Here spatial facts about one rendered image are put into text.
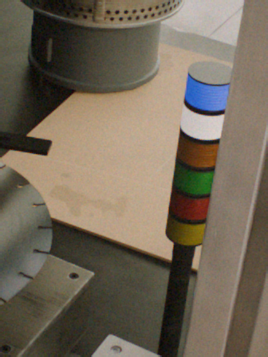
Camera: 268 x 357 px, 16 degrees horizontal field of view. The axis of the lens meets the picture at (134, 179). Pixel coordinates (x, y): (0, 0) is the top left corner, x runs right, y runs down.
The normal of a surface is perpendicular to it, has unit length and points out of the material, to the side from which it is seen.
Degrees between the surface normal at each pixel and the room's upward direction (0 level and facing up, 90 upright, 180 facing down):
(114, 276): 0
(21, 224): 0
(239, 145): 90
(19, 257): 0
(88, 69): 89
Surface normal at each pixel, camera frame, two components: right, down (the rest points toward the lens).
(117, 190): 0.10, -0.82
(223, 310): -0.46, 0.47
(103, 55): 0.14, 0.56
